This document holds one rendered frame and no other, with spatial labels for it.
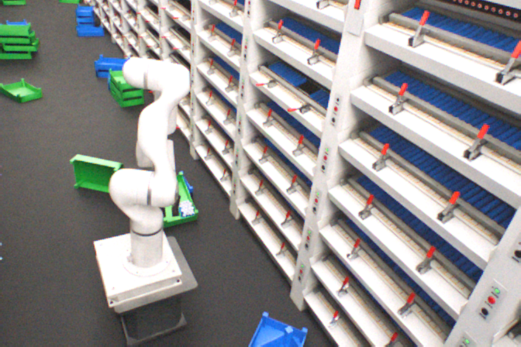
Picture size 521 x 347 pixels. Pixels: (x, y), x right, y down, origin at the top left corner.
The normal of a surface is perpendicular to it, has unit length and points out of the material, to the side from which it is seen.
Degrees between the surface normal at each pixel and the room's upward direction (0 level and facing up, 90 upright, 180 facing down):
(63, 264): 0
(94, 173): 90
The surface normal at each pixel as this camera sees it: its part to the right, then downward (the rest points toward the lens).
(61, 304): 0.10, -0.85
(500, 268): -0.87, 0.18
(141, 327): 0.47, 0.50
